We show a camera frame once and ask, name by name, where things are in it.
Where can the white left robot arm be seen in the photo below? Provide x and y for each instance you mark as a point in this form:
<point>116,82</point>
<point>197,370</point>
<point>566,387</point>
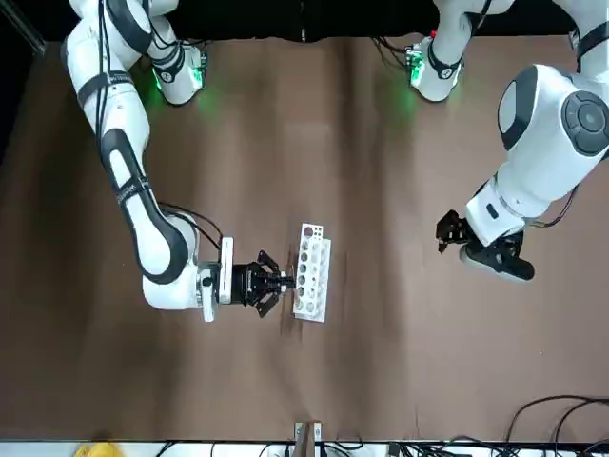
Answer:
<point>537,157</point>

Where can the silver metal post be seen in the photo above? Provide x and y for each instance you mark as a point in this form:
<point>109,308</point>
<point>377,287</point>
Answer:
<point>307,440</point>

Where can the white test tube rack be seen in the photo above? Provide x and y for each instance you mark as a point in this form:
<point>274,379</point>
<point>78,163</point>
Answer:
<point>314,285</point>

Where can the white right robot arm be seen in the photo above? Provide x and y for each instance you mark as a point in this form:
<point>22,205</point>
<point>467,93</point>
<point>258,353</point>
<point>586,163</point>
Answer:
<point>123,119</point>

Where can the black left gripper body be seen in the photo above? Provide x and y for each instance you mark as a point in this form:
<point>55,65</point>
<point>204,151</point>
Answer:
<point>499,262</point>

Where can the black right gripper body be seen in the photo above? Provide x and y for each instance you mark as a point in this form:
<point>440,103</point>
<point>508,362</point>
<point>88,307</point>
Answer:
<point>245,283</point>

